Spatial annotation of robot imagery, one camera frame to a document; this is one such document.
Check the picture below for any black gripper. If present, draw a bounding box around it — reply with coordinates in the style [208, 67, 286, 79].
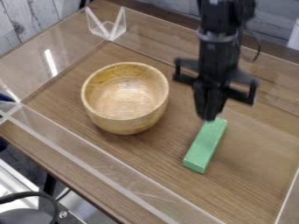
[172, 29, 259, 121]

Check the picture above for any green rectangular block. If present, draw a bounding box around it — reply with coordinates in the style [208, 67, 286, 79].
[183, 118, 228, 173]

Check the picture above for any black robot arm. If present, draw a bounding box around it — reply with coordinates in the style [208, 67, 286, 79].
[172, 0, 259, 122]

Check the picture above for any brown wooden bowl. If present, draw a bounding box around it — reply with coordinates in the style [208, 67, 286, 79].
[80, 62, 169, 135]

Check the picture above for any black table leg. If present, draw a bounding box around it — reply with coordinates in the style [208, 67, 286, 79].
[43, 174, 57, 196]

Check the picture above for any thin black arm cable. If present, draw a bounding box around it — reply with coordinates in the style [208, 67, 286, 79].
[237, 31, 263, 63]

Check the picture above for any clear acrylic enclosure wall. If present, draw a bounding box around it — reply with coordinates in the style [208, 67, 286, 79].
[0, 1, 299, 224]

